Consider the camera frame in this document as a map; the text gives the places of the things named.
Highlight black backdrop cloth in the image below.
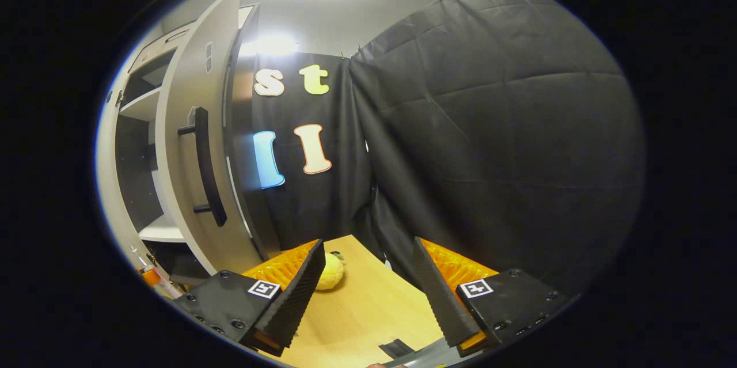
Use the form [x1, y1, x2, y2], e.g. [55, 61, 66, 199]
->
[250, 0, 647, 301]

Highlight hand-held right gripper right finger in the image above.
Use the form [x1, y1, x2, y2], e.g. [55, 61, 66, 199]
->
[412, 237, 571, 358]

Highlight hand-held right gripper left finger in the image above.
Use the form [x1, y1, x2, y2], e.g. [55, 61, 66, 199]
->
[173, 240, 327, 357]

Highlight black flat object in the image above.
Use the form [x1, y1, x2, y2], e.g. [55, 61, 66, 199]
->
[378, 339, 416, 359]

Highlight black right door handle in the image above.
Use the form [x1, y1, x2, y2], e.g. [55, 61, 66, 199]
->
[177, 106, 229, 228]

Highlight yellow plush toy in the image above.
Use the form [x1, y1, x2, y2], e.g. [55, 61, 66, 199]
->
[315, 251, 347, 291]

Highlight grey cabinet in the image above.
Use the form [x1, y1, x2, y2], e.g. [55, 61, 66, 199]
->
[95, 2, 284, 289]

